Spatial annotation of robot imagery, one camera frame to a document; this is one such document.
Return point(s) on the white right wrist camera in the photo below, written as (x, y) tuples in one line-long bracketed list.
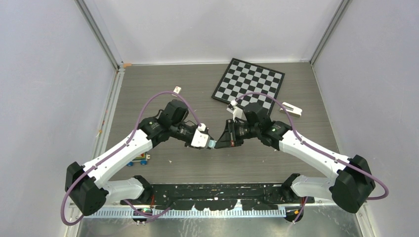
[(235, 110)]

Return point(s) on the right aluminium corner post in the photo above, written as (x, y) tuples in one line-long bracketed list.
[(339, 13)]

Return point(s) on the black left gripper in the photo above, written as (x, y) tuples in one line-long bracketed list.
[(194, 127)]

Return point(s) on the colourful wooden toy car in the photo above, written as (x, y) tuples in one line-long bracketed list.
[(141, 159)]

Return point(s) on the left aluminium corner post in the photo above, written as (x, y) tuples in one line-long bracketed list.
[(90, 12)]

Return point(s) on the white staple box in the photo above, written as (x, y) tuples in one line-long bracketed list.
[(292, 110)]

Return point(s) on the light blue white stapler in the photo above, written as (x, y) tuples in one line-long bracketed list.
[(211, 144)]

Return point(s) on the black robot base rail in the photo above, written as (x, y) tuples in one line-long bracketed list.
[(218, 196)]

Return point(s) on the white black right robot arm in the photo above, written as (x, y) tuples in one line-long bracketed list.
[(347, 181)]

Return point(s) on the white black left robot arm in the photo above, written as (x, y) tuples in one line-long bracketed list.
[(89, 185)]

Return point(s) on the aluminium corner post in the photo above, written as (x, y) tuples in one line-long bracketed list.
[(339, 13), (90, 12)]

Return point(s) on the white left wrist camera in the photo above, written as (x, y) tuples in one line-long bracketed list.
[(200, 138)]

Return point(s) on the black white chessboard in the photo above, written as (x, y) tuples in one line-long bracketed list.
[(241, 77)]

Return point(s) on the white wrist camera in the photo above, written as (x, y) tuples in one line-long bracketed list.
[(200, 138), (235, 110)]

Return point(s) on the small white domino tile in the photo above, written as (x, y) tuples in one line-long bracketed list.
[(177, 89)]

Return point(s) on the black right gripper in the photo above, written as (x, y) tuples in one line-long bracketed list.
[(225, 141)]

